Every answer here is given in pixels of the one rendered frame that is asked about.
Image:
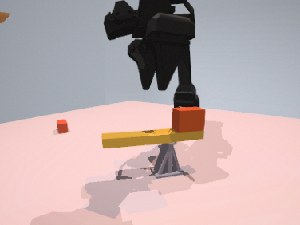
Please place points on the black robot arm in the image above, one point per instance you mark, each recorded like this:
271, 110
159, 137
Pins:
125, 21

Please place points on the red cube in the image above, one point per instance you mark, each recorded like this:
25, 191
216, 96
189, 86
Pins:
62, 126

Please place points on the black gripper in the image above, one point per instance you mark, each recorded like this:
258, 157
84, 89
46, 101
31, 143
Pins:
165, 38

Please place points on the yellow bar with orange block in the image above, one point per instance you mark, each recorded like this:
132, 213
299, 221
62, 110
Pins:
188, 123

